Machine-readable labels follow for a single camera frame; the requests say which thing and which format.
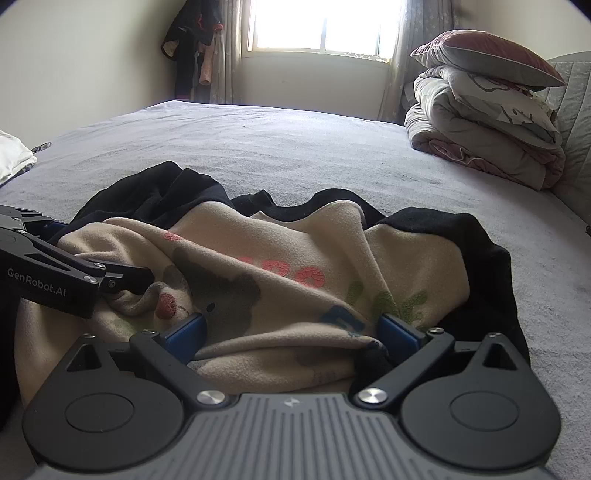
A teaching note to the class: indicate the white cloth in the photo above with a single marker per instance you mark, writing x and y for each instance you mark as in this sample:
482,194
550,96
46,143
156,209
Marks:
9,157

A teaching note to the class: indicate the dark hanging clothes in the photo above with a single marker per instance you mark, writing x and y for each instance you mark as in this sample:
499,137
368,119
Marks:
189,41

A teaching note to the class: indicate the pink and grey pillow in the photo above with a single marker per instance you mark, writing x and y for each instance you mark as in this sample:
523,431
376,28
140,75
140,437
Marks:
485,55

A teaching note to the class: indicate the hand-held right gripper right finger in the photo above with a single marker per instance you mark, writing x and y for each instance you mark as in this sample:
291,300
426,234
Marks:
399,334

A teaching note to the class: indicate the small dark metal object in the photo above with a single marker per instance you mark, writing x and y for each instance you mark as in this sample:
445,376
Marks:
40,146

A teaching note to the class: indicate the window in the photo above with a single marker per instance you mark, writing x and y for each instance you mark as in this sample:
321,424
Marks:
323,23

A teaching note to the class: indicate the folded grey quilt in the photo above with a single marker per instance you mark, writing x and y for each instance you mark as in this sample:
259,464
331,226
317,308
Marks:
461,120

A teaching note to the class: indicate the grey bed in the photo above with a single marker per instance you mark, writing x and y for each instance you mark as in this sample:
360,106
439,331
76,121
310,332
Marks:
300,147

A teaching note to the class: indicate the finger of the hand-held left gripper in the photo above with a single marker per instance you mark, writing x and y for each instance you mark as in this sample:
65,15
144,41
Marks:
129,279
27,221

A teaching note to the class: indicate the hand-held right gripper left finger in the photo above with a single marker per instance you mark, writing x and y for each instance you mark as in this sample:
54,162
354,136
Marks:
187,334

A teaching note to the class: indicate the beige bear print sweatshirt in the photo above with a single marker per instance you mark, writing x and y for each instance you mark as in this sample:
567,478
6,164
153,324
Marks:
277,240

